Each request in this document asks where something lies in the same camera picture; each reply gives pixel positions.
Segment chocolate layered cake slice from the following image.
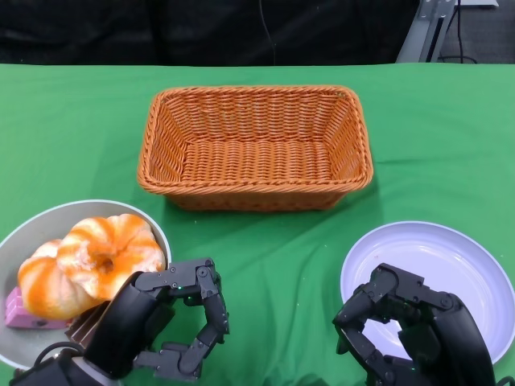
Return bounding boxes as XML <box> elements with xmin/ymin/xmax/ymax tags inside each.
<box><xmin>64</xmin><ymin>299</ymin><xmax>113</xmax><ymax>345</ymax></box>

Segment orange wicker basket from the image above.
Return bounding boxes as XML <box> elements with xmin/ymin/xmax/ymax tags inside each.
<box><xmin>136</xmin><ymin>84</ymin><xmax>375</xmax><ymax>213</ymax></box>

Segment green tablecloth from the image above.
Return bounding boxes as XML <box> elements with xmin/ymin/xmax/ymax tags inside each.
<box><xmin>0</xmin><ymin>62</ymin><xmax>515</xmax><ymax>386</ymax></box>

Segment grey-green bowl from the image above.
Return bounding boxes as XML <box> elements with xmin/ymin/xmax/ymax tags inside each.
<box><xmin>0</xmin><ymin>199</ymin><xmax>172</xmax><ymax>371</ymax></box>

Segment black backdrop curtain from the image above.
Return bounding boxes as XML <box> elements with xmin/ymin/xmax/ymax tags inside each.
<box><xmin>0</xmin><ymin>0</ymin><xmax>422</xmax><ymax>68</ymax></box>

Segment orange striped ring bread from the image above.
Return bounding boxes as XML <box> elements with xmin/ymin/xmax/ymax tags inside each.
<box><xmin>56</xmin><ymin>214</ymin><xmax>167</xmax><ymax>301</ymax></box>

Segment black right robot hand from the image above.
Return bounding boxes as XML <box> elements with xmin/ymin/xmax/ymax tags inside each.
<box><xmin>332</xmin><ymin>263</ymin><xmax>496</xmax><ymax>386</ymax></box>

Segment thin black hanging cable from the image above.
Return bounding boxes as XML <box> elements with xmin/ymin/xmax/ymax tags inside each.
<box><xmin>259</xmin><ymin>0</ymin><xmax>278</xmax><ymax>65</ymax></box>

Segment magenta striped cake slice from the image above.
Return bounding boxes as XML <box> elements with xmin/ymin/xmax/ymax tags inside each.
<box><xmin>4</xmin><ymin>285</ymin><xmax>70</xmax><ymax>331</ymax></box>

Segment black floor cables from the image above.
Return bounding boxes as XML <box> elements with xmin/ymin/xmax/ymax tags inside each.
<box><xmin>438</xmin><ymin>7</ymin><xmax>480</xmax><ymax>64</ymax></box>

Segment white metal frame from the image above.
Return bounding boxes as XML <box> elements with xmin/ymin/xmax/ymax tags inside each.
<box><xmin>396</xmin><ymin>0</ymin><xmax>458</xmax><ymax>64</ymax></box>

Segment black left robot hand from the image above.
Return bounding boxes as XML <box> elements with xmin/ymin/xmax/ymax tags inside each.
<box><xmin>82</xmin><ymin>257</ymin><xmax>231</xmax><ymax>381</ymax></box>

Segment orange striped round bun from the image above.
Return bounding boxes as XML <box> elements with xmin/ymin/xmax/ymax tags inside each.
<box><xmin>17</xmin><ymin>240</ymin><xmax>102</xmax><ymax>321</ymax></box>

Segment lavender plate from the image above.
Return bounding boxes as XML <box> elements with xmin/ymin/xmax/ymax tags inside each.
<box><xmin>340</xmin><ymin>220</ymin><xmax>515</xmax><ymax>366</ymax></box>

